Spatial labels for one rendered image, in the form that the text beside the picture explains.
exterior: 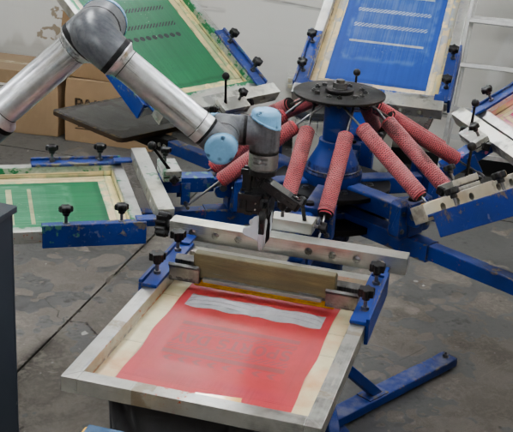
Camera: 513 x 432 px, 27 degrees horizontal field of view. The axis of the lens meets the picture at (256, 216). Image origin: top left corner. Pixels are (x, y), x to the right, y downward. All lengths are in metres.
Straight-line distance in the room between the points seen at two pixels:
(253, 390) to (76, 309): 2.52
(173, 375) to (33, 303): 2.51
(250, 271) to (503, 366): 2.08
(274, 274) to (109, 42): 0.75
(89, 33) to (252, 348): 0.83
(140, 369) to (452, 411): 2.04
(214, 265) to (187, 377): 0.46
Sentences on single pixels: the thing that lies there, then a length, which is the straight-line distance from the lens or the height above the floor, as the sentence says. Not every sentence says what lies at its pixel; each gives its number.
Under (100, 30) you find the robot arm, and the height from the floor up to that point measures 1.67.
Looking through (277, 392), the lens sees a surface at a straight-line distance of 2.43.
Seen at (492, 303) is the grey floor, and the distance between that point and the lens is 5.22.
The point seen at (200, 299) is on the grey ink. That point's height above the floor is 0.96.
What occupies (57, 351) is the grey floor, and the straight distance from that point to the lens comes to 4.54.
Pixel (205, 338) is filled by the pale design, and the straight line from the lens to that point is 2.63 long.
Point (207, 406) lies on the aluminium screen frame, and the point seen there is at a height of 0.99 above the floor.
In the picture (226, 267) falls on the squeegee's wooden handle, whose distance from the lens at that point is 2.82.
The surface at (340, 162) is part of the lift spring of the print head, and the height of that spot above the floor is 1.16.
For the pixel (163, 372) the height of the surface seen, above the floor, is 0.96.
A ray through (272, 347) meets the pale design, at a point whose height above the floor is 0.96.
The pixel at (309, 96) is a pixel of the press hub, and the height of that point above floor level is 1.31.
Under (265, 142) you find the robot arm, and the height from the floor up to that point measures 1.40.
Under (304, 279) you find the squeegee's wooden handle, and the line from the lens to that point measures 2.77.
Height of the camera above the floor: 2.21
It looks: 22 degrees down
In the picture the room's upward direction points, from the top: 3 degrees clockwise
